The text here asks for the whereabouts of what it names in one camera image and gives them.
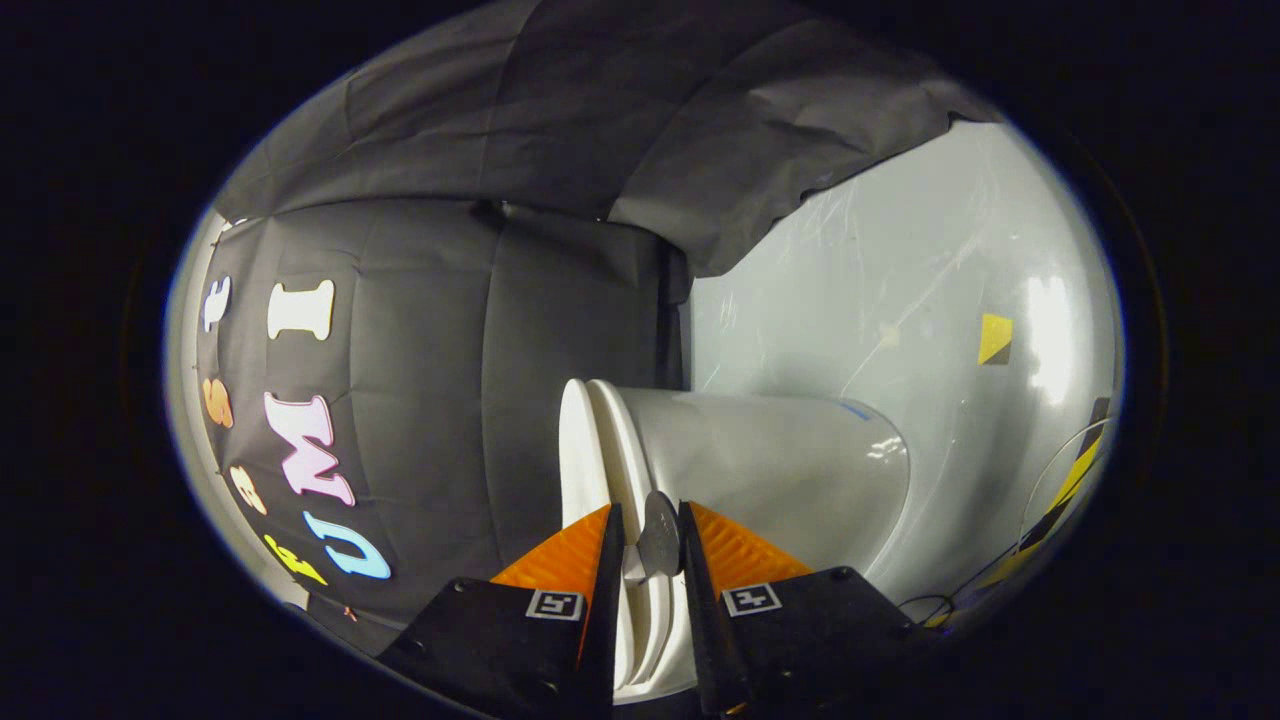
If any grey toilet lid handle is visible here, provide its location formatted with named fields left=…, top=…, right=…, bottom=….
left=638, top=490, right=684, bottom=583

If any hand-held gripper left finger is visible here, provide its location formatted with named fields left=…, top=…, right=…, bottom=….
left=376, top=502, right=627, bottom=720

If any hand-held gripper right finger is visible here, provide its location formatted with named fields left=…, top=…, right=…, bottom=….
left=678, top=500, right=931, bottom=720

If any yellow black striped floor tape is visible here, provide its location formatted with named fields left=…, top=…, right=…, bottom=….
left=940, top=398, right=1113, bottom=626

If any black backdrop cloth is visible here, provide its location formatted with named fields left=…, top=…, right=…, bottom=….
left=195, top=0, right=1001, bottom=656

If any thin grey cable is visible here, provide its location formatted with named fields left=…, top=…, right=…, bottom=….
left=1018, top=418, right=1113, bottom=553

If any yellow black square tape piece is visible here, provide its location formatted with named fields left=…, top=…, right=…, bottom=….
left=978, top=313, right=1014, bottom=366

